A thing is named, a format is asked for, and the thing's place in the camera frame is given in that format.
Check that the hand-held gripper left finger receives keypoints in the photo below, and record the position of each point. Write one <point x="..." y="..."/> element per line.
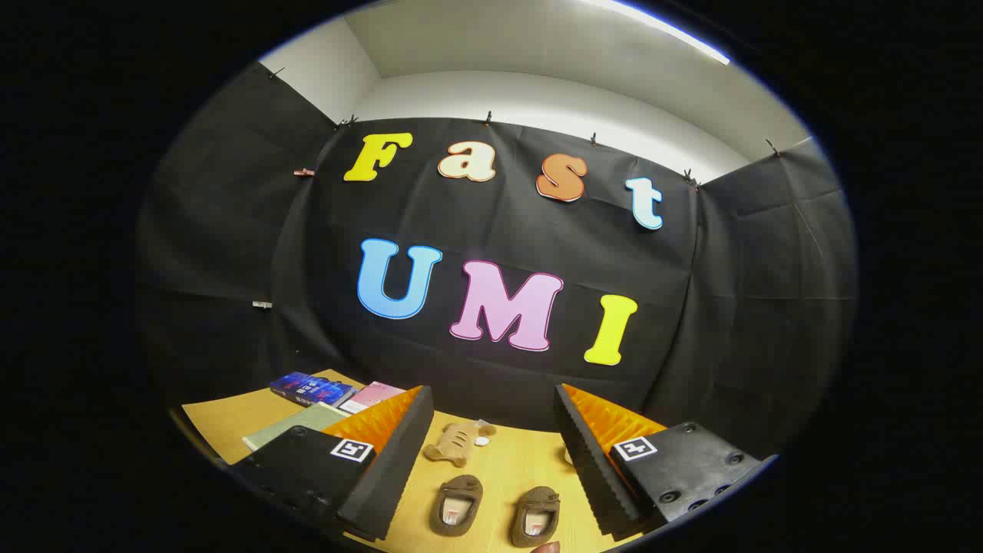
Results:
<point x="392" y="468"/>

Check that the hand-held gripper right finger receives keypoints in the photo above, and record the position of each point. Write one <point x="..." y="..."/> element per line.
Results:
<point x="587" y="461"/>

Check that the brown fuzzy shoe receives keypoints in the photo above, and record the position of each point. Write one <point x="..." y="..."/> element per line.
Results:
<point x="535" y="516"/>
<point x="457" y="503"/>

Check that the cream fabric storage box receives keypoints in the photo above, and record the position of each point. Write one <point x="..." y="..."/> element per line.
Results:
<point x="296" y="422"/>

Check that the tan bread plush toy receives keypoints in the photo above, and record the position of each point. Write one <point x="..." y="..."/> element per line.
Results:
<point x="453" y="444"/>

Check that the pink book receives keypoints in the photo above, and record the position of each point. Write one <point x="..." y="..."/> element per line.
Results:
<point x="372" y="395"/>

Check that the blue book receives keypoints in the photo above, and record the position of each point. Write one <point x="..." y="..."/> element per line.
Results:
<point x="311" y="388"/>

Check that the black backdrop cloth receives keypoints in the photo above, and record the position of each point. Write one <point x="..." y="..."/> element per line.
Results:
<point x="499" y="223"/>

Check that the row of black binder clips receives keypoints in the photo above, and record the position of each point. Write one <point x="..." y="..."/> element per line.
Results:
<point x="488" y="117"/>

